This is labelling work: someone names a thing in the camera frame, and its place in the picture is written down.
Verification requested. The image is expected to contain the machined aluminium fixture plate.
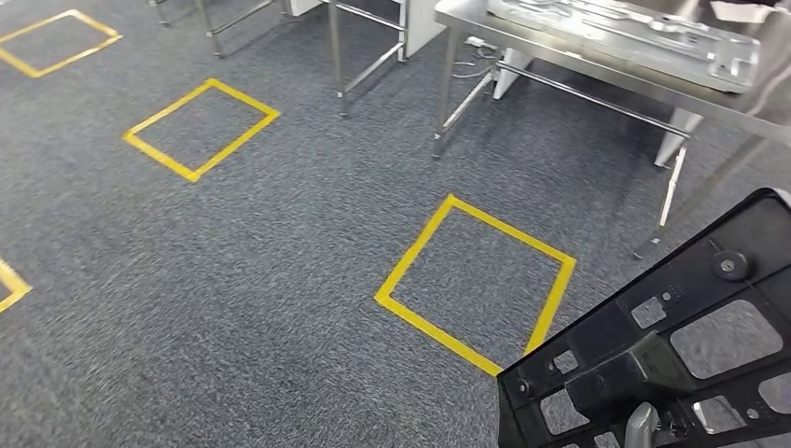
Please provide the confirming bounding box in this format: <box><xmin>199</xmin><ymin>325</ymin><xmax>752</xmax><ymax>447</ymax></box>
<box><xmin>486</xmin><ymin>0</ymin><xmax>762</xmax><ymax>95</ymax></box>

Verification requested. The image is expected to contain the white paper sheet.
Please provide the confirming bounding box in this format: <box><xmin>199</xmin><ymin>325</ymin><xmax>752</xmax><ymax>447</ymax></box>
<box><xmin>709</xmin><ymin>0</ymin><xmax>781</xmax><ymax>26</ymax></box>

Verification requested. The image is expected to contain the steel table frame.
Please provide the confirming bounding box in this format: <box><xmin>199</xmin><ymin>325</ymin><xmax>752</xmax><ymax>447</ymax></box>
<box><xmin>146</xmin><ymin>0</ymin><xmax>292</xmax><ymax>60</ymax></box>

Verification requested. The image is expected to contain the yellow floor tape square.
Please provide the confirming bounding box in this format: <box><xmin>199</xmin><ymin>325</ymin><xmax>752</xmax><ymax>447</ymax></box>
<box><xmin>0</xmin><ymin>8</ymin><xmax>123</xmax><ymax>80</ymax></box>
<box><xmin>0</xmin><ymin>258</ymin><xmax>34</xmax><ymax>315</ymax></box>
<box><xmin>373</xmin><ymin>194</ymin><xmax>577</xmax><ymax>378</ymax></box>
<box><xmin>122</xmin><ymin>78</ymin><xmax>281</xmax><ymax>184</ymax></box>

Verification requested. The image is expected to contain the stainless steel workbench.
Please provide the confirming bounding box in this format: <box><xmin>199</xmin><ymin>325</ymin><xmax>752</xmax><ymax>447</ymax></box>
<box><xmin>432</xmin><ymin>0</ymin><xmax>791</xmax><ymax>261</ymax></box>

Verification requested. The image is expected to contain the black plastic plate bracket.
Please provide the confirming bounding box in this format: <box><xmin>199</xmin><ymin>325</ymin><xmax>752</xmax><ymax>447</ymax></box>
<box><xmin>495</xmin><ymin>188</ymin><xmax>791</xmax><ymax>448</ymax></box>

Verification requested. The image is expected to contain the grey floor cable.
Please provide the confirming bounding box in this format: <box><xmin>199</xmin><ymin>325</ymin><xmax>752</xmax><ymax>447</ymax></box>
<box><xmin>450</xmin><ymin>52</ymin><xmax>495</xmax><ymax>80</ymax></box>

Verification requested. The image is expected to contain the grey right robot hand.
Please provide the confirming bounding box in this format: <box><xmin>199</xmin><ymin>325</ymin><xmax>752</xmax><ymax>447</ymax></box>
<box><xmin>624</xmin><ymin>401</ymin><xmax>662</xmax><ymax>448</ymax></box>

